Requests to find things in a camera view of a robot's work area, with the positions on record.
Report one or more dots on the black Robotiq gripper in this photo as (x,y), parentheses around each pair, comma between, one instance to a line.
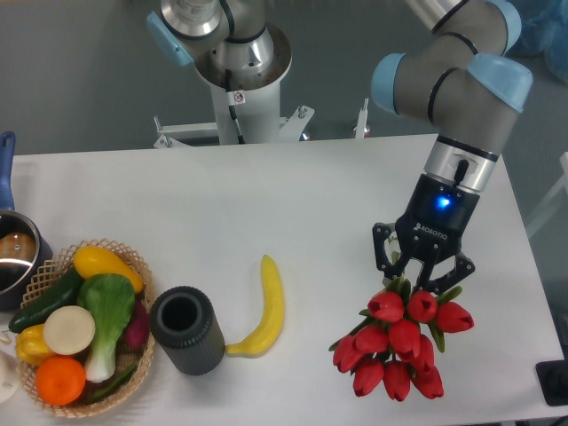
(430,231)

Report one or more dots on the red tulip bouquet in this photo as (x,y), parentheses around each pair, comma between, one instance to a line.
(395,343)

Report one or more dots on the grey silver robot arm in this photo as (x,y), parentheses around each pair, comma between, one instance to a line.
(463,84)

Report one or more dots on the dark grey ribbed vase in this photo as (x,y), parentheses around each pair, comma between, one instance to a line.
(183,322)

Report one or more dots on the black device at edge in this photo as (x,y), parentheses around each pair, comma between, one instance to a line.
(552,377)

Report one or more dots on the yellow banana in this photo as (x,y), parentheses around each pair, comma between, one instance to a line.
(268,329)

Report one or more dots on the blue plastic bag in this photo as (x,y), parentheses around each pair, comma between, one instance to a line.
(543,33)

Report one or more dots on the purple sweet potato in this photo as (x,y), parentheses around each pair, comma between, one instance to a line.
(136,333)

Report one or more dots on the green bok choy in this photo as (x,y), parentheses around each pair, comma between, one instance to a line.
(109,298)

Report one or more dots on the yellow squash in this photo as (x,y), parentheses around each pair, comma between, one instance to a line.
(93,260)

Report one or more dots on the green chili pepper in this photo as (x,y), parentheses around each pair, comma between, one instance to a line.
(112,386)

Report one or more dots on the woven wicker basket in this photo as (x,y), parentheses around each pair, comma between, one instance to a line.
(135,361)

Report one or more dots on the dark green cucumber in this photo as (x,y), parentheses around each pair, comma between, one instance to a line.
(63,293)

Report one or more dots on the white round radish slice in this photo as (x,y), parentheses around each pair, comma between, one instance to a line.
(69,330)

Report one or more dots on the orange fruit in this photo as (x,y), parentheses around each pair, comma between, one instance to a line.
(60,380)

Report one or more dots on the yellow bell pepper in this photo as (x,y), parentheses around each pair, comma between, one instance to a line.
(31,346)

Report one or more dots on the white round object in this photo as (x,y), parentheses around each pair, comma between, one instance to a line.
(9,377)

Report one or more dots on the white metal frame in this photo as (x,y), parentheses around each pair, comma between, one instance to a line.
(549,204)

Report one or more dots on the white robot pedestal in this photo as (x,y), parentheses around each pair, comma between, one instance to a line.
(244,81)

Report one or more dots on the blue handled saucepan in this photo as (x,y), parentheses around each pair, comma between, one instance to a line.
(23,248)

